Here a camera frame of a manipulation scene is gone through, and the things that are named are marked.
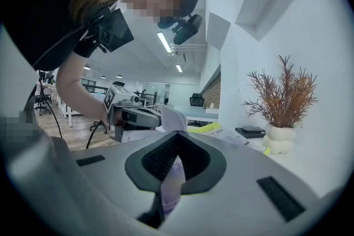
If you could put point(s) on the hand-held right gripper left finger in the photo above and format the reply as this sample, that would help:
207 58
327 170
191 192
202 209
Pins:
110 171

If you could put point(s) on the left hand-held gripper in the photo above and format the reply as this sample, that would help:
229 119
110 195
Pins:
116 96

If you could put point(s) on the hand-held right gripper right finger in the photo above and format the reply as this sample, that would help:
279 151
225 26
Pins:
243 174

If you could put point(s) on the white paper sheet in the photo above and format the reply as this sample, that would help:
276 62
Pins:
174 118

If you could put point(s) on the lilac wet wipe pack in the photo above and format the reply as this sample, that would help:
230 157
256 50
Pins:
172 188

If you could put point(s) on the person's left forearm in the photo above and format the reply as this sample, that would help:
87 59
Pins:
80 94

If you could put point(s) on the person's left hand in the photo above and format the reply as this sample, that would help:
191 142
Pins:
117 118

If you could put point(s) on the black flat device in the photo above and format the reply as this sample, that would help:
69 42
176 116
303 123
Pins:
250 131

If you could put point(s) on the yellow-edged grey book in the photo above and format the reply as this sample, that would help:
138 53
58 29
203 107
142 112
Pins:
221 134

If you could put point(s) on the white bubbly vase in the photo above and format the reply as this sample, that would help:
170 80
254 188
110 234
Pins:
278 138

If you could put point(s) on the light blue table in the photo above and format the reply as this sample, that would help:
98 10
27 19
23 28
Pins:
199 114

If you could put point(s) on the ceiling tube light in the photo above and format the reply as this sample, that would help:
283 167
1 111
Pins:
164 42
179 68

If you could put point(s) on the white ceiling conduit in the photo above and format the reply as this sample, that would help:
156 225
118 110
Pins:
190 47

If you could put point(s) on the orange dried plant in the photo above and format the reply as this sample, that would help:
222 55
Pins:
282 96

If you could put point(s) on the black chest device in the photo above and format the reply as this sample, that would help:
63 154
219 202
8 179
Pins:
116 30

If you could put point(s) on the person's black shirt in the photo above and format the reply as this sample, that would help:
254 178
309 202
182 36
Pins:
36 8

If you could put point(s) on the black head camera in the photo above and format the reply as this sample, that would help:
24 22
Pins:
188 30

